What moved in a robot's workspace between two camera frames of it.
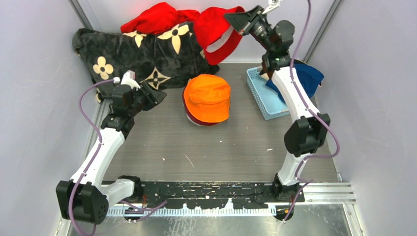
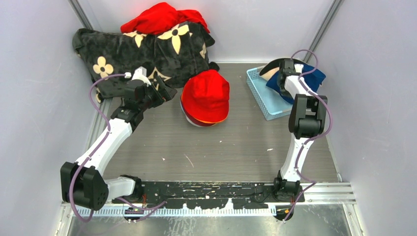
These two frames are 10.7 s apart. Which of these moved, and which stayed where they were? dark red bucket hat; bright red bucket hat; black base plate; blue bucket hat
Moved: bright red bucket hat
Stayed: blue bucket hat; black base plate; dark red bucket hat
